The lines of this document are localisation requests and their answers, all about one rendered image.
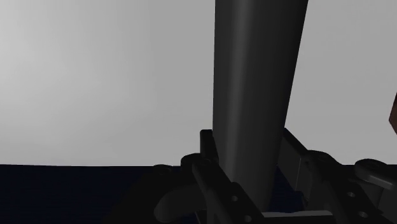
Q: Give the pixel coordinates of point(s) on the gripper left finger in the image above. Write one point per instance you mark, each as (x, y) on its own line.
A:
(207, 183)

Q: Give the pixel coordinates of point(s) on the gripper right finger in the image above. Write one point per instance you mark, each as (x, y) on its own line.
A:
(328, 183)

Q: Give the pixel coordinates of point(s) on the dark grey cylinder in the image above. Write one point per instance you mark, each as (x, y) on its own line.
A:
(251, 93)

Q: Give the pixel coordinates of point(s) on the brown object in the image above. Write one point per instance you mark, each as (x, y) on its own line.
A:
(394, 116)

